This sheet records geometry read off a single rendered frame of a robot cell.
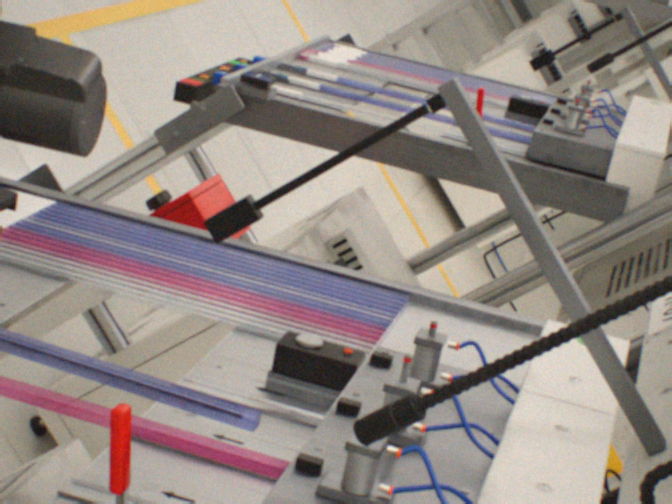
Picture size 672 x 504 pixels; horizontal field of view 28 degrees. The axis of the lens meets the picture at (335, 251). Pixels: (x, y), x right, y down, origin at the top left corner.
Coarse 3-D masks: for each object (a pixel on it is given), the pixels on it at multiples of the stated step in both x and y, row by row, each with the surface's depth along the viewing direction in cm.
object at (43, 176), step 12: (36, 168) 164; (48, 168) 164; (24, 180) 165; (36, 180) 165; (48, 180) 164; (660, 300) 145; (660, 312) 141; (648, 324) 139; (660, 324) 137; (648, 336) 135
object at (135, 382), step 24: (0, 336) 95; (24, 336) 96; (48, 360) 95; (72, 360) 94; (96, 360) 95; (120, 384) 94; (144, 384) 93; (168, 384) 94; (192, 408) 93; (216, 408) 92; (240, 408) 92
